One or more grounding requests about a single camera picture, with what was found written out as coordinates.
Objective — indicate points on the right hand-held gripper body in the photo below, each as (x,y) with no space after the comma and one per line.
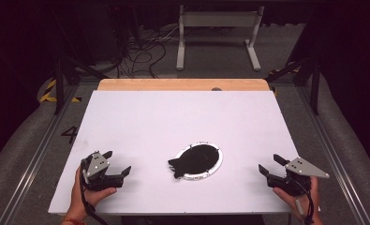
(301,168)

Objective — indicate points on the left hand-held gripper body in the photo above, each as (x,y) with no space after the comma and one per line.
(95,168)

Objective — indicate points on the person's right hand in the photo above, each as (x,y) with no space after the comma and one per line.
(298,203)

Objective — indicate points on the person's left hand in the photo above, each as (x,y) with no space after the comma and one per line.
(79,200)

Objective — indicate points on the small white cylinder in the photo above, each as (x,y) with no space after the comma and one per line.
(299,207)

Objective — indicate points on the white board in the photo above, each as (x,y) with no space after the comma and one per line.
(173,118)

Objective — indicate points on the black metal stand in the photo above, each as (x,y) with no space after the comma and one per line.
(59,90)
(314,90)

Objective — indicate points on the white metal stand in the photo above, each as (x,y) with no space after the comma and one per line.
(218,19)

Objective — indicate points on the aluminium rail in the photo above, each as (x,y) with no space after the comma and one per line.
(335,156)
(32,162)

